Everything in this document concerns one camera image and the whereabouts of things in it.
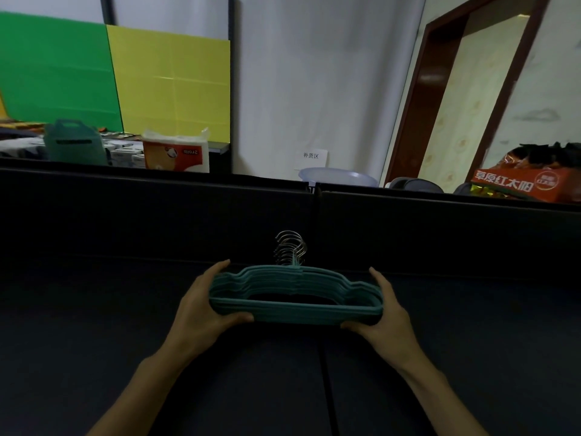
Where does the person's right hand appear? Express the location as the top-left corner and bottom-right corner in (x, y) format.
(340, 266), (425, 373)

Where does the person's left hand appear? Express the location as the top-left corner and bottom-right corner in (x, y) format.
(165, 259), (255, 364)

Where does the stack of teal hangers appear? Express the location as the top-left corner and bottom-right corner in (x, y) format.
(208, 230), (384, 326)

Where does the person's left forearm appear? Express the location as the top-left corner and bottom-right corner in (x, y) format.
(86, 349), (191, 436)

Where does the person's right forearm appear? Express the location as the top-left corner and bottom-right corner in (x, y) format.
(399, 358), (489, 436)

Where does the black table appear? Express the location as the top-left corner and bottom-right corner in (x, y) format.
(0, 256), (581, 436)

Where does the black back panel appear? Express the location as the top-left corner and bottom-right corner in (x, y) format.
(0, 157), (581, 286)

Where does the grey round container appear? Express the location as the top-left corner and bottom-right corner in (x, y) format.
(388, 176), (475, 195)

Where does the lavender plastic basin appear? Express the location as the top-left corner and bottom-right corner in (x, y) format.
(298, 167), (379, 188)

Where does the red tissue pack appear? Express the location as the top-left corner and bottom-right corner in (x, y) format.
(142, 127), (211, 173)

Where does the row of white small boxes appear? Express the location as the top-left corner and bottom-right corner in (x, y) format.
(0, 133), (146, 168)

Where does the small white label sign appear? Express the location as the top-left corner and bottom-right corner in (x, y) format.
(295, 148), (329, 171)

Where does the orange snack carton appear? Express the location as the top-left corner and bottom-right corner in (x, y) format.
(470, 141), (581, 204)

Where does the brown door frame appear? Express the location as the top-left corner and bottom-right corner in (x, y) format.
(384, 0), (553, 187)

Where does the yellow wall panel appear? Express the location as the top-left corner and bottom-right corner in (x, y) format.
(107, 24), (231, 144)

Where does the green wall panel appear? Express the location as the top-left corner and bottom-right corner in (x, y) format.
(0, 11), (124, 132)

